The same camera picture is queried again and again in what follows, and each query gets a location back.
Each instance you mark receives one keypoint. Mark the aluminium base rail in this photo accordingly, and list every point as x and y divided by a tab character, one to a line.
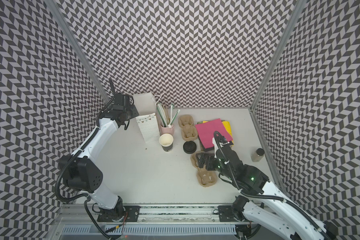
169	214

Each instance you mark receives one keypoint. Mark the aluminium corner post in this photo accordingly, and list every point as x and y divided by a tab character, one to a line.
297	11
58	16

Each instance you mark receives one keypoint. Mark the black sleeved paper cup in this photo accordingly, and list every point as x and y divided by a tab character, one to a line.
166	141

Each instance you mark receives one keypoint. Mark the pulp two cup carrier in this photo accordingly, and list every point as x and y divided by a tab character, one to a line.
205	178

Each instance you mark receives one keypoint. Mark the cartoon animal paper gift bag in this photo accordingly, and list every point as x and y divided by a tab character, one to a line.
147	120

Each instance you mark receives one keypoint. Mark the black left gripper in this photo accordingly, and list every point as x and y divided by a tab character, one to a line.
134	110

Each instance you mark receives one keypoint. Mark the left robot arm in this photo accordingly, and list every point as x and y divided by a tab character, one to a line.
80	176

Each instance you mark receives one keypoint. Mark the aluminium corner post right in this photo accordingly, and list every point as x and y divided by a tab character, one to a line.
297	11

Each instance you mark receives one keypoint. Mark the pink metal straw bucket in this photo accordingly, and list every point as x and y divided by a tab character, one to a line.
166	130

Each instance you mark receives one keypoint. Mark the green wrapped straw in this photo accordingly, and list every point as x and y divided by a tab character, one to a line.
173	118

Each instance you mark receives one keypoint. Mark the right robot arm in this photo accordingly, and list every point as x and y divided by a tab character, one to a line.
261	201

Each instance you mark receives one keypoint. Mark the stacked pulp cup carriers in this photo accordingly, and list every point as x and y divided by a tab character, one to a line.
188	129

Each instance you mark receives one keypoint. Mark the yellow paper napkin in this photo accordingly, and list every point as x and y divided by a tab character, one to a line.
228	128

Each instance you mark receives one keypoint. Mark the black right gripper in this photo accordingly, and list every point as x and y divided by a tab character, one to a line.
211	162

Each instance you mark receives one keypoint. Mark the aluminium corner post left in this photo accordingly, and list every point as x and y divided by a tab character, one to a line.
58	16

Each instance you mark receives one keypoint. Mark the black plastic cup lid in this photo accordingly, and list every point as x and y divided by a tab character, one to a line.
190	147

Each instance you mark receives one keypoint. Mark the magenta paper napkin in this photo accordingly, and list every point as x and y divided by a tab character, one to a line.
206	131

